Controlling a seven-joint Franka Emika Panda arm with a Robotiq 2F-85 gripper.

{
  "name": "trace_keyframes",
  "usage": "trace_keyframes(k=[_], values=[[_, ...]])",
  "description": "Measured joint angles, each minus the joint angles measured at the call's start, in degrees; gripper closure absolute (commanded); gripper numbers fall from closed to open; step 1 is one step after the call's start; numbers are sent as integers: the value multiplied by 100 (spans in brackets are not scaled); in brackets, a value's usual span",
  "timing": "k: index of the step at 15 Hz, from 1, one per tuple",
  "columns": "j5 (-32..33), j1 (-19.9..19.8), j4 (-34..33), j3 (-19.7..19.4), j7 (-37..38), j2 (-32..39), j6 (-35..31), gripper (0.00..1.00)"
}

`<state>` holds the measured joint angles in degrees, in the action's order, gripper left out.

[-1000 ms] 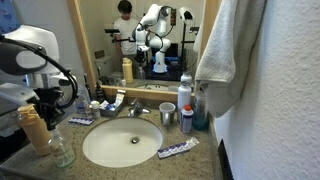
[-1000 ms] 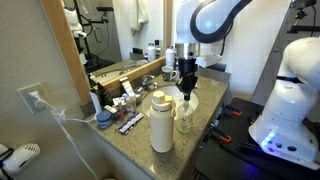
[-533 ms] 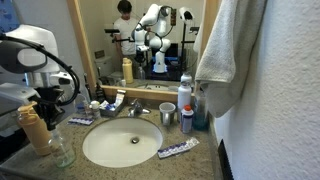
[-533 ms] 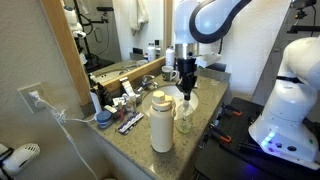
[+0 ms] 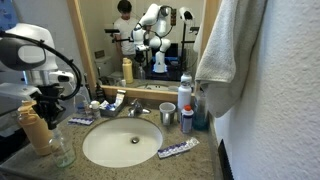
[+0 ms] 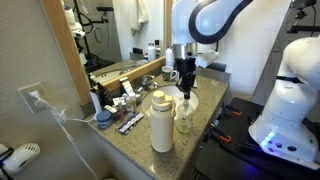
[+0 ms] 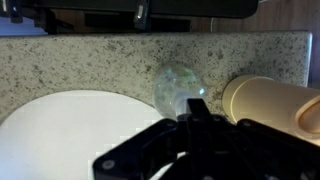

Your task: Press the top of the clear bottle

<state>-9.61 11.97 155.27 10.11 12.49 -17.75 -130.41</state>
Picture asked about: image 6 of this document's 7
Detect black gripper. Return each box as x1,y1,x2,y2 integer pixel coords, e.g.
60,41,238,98
174,57,198,101

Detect clear pump bottle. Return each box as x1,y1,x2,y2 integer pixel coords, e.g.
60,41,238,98
175,98,194,135

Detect white plastic bottle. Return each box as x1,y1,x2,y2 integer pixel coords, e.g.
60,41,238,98
165,46,176,68

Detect cream insulated water bottle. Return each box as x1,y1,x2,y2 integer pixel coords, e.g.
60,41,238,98
148,90,177,154

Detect small clear bottle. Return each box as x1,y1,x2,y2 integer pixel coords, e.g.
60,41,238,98
125,94,138,116

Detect black toiletry bottle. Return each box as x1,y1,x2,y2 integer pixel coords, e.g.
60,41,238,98
96,83,113,108

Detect slim white bottle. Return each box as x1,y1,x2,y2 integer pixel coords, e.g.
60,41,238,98
89,89,103,115

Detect white sink basin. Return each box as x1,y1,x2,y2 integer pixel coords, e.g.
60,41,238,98
141,84,200,121

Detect white and green mug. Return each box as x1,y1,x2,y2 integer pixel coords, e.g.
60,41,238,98
161,65,180,83

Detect dark blue box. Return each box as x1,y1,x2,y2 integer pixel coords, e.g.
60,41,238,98
205,61,228,73

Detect chrome faucet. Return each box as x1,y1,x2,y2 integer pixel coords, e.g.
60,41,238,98
134,74,160,96

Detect white upright tube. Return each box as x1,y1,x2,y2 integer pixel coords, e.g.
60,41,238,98
119,77,136,98

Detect blue white flat packet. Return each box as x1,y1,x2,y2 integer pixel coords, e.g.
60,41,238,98
117,112,145,136

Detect small red tube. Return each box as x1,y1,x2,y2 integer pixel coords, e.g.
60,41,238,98
117,101,126,122

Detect wood framed mirror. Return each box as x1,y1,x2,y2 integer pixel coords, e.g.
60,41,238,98
39,0,175,108

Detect blue round jar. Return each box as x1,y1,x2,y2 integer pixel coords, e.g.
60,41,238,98
96,110,115,130

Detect white hair dryer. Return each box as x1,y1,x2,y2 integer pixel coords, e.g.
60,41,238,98
0,143,41,180

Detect white charger cable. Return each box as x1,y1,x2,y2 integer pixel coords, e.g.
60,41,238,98
28,90,100,180

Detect black camera on stand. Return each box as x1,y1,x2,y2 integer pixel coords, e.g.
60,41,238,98
286,0,320,35

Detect beige wall outlet plate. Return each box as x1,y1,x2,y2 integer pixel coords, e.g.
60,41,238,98
17,82,48,115

